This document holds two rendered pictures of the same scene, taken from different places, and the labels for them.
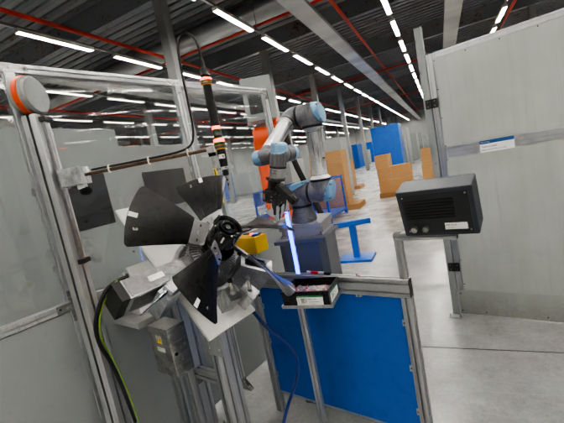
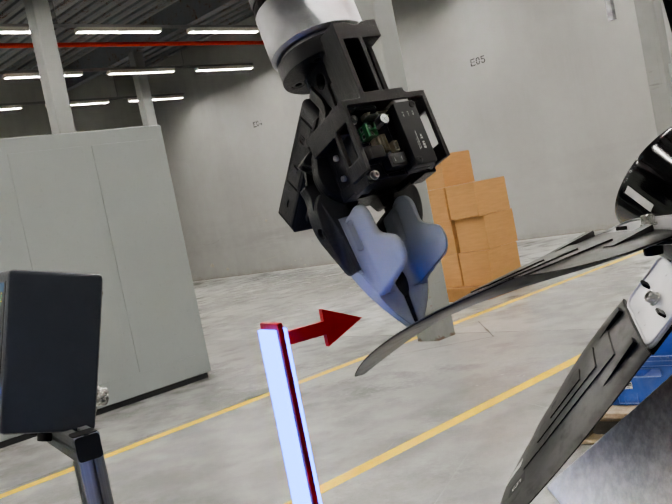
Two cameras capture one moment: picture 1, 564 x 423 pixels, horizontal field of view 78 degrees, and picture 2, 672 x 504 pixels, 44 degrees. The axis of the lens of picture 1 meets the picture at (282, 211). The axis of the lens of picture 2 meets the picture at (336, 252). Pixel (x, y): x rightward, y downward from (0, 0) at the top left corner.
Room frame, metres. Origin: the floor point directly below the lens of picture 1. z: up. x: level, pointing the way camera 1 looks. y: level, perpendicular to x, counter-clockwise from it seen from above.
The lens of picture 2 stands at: (2.15, 0.21, 1.25)
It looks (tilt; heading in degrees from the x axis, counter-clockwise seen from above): 3 degrees down; 201
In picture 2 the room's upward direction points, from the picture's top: 11 degrees counter-clockwise
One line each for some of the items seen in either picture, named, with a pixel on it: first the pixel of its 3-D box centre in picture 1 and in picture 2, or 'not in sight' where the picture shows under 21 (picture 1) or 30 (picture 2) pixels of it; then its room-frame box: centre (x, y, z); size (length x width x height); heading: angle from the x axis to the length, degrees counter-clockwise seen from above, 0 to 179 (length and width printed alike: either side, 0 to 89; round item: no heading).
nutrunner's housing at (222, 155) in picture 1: (214, 118); not in sight; (1.42, 0.19, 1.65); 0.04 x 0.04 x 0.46
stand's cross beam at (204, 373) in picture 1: (211, 375); not in sight; (1.45, 0.45, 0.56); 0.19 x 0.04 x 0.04; 52
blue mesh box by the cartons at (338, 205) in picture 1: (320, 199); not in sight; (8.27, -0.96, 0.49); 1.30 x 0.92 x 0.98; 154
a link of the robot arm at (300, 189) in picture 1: (300, 192); not in sight; (1.99, -0.13, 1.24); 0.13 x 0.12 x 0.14; 61
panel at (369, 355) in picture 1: (331, 352); not in sight; (1.64, -0.11, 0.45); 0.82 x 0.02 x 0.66; 52
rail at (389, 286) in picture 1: (318, 282); not in sight; (1.64, -0.11, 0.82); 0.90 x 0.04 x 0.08; 52
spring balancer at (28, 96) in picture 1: (28, 96); not in sight; (1.47, 0.91, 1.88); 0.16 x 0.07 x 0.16; 177
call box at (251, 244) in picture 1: (251, 244); not in sight; (1.89, 0.20, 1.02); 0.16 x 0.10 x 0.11; 52
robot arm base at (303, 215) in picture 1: (303, 212); not in sight; (2.00, -0.12, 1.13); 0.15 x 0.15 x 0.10
